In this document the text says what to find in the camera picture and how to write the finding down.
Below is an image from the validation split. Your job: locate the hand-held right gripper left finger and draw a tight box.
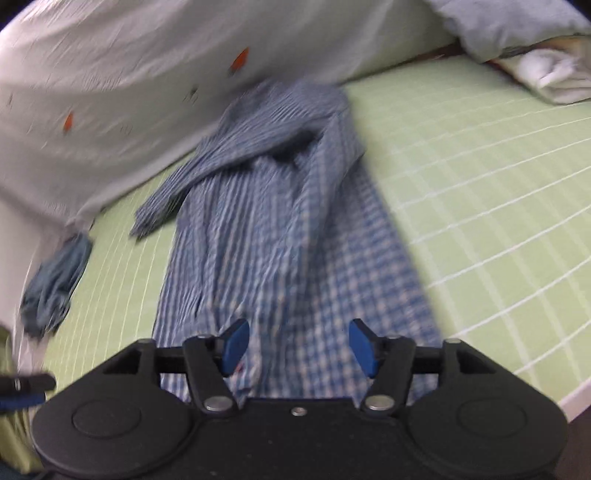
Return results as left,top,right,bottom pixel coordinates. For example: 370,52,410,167
102,318,251,414

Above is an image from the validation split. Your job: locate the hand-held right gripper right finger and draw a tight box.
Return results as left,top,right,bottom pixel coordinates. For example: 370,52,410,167
348,318,491,414

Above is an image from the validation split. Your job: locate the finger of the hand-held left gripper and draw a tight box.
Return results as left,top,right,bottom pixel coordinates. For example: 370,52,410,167
0,373,57,411

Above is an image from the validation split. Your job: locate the blue plaid shirt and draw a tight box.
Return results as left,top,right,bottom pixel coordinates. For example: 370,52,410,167
130,78,445,408

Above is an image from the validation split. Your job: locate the olive green cloth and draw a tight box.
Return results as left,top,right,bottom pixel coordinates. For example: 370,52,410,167
0,327,43,474

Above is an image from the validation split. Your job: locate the blue denim cloth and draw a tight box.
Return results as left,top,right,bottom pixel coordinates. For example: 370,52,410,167
20,232,94,341

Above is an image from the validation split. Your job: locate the white quilt with orange prints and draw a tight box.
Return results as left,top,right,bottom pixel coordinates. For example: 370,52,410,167
0,0,467,232

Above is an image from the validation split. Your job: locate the white towel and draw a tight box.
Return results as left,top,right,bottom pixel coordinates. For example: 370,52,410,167
502,45,591,106

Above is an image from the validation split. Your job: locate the grey-blue blanket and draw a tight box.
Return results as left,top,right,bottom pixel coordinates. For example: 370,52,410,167
427,0,591,64

